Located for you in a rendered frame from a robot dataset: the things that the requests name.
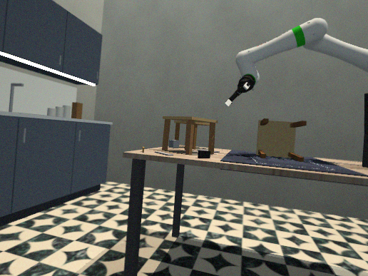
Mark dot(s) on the dark blue floor mat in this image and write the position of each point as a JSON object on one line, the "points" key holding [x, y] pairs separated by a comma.
{"points": [[310, 163]]}

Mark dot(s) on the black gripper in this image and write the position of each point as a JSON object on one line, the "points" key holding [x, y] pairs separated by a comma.
{"points": [[243, 87]]}

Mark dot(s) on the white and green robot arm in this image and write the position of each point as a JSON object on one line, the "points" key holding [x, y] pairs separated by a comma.
{"points": [[308, 33]]}

